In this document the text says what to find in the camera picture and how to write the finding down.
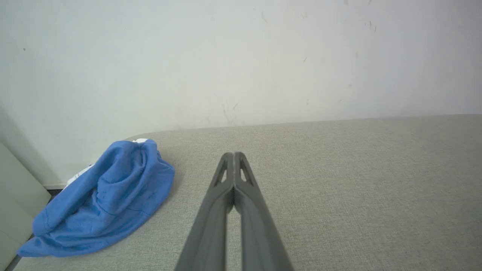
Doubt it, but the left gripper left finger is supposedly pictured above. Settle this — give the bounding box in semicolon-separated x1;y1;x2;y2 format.
174;152;235;271

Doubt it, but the grey fabric sofa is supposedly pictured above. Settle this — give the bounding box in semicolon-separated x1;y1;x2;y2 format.
11;114;482;271

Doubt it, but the blue and white garment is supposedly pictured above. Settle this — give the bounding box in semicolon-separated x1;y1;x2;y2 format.
17;139;176;258

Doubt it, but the white cabinet panel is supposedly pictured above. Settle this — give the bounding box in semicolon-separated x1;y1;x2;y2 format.
0;142;52;271

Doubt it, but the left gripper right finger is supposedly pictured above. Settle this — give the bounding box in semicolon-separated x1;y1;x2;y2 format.
233;152;295;271

